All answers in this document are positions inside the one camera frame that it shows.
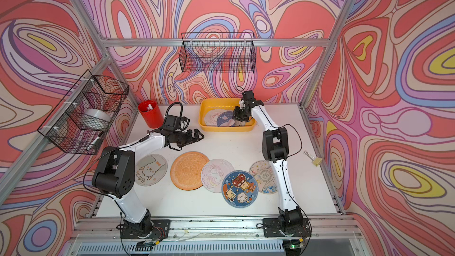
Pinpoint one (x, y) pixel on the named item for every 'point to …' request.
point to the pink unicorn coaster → (212, 173)
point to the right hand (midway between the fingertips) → (233, 120)
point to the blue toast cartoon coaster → (240, 189)
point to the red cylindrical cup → (151, 112)
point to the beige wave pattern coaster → (265, 176)
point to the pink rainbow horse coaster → (211, 116)
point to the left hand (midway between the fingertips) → (199, 138)
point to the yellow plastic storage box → (207, 104)
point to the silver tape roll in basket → (95, 120)
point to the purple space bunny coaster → (226, 120)
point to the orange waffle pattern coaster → (186, 170)
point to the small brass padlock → (316, 160)
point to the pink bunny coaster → (239, 123)
